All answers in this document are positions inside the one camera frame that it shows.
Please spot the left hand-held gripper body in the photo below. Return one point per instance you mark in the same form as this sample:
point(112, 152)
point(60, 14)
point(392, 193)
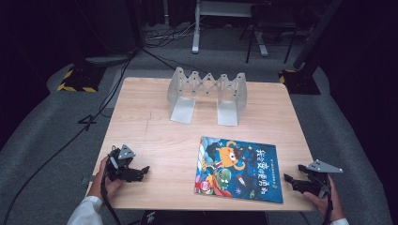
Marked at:
point(120, 162)

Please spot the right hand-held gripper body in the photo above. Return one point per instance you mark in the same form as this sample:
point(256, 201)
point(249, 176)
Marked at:
point(319, 181)

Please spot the person's right hand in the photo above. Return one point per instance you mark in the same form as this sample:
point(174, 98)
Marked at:
point(333, 204)

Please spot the person's left hand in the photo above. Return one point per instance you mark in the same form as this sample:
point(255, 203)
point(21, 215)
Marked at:
point(103, 187)

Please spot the blue cartoon picture book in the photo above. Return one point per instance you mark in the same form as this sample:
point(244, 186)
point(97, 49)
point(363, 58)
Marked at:
point(241, 170)

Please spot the black base with hazard tape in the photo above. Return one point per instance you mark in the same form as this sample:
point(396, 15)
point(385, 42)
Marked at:
point(79, 79)
point(298, 82)

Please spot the grey metal book stand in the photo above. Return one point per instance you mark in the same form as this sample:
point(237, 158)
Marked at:
point(228, 103)

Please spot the grey flat stand foot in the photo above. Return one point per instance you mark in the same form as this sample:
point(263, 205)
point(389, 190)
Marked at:
point(108, 59)

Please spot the black metal chair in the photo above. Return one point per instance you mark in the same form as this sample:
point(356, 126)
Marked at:
point(269, 22)

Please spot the white metal desk frame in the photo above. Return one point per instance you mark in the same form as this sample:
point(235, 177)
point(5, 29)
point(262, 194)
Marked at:
point(196, 31)

